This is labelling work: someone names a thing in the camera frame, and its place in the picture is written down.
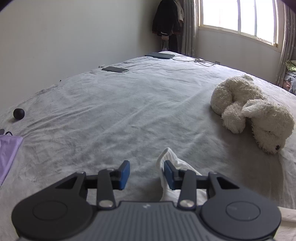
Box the hanging dark clothes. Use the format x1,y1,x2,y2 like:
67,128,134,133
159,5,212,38
152,0,185,37

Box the purple cloth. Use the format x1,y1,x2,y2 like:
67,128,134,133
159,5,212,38
0,135,24,187

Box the pile of colourful clothes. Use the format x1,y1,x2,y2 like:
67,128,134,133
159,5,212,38
283,60,296,95

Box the white cable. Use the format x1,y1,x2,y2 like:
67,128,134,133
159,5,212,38
171,55,215,67

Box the white plush dog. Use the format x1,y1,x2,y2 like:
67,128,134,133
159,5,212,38
210,74,295,155

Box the black ball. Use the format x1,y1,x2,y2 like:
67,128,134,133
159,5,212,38
13,108,25,120

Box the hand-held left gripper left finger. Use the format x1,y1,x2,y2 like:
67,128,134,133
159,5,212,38
55,160,130,208

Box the dark tablet with keyboard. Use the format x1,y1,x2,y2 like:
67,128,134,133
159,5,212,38
145,52,176,60

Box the window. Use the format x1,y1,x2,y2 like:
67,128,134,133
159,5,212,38
198,0,279,48

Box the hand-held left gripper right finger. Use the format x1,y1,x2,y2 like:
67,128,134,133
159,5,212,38
164,160,240,210

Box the grey patterned curtain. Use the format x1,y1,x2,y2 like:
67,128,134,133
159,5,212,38
181,0,202,57
275,2,296,87

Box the smartphone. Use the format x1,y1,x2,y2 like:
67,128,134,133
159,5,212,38
102,66,129,73

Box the grey bed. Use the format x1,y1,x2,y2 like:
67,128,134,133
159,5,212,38
0,51,296,241

